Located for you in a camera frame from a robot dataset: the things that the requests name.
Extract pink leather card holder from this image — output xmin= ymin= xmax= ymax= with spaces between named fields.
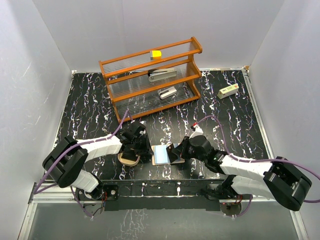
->
xmin=151 ymin=144 xmax=185 ymax=166

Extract beige card box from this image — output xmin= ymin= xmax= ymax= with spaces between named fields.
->
xmin=117 ymin=149 xmax=141 ymax=167

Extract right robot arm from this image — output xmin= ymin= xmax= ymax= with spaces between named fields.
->
xmin=166 ymin=135 xmax=312 ymax=211

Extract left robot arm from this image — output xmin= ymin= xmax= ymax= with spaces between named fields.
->
xmin=42 ymin=121 xmax=154 ymax=200

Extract small white stapler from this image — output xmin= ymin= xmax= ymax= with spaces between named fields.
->
xmin=158 ymin=86 xmax=177 ymax=100

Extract orange wooden shelf rack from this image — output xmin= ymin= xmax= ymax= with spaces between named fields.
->
xmin=99 ymin=36 xmax=203 ymax=121

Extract white staples box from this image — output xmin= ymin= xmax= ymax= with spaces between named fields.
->
xmin=217 ymin=84 xmax=239 ymax=99

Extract large grey black stapler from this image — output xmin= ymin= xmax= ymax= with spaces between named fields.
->
xmin=147 ymin=68 xmax=177 ymax=83

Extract yellow grey tape dispenser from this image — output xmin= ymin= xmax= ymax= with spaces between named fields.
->
xmin=150 ymin=50 xmax=162 ymax=61

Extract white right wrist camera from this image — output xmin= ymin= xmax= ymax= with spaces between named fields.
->
xmin=190 ymin=123 xmax=204 ymax=138

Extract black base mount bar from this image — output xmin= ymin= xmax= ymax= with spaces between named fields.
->
xmin=103 ymin=179 xmax=223 ymax=211

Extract aluminium frame rail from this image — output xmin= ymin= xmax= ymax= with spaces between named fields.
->
xmin=242 ymin=66 xmax=310 ymax=240

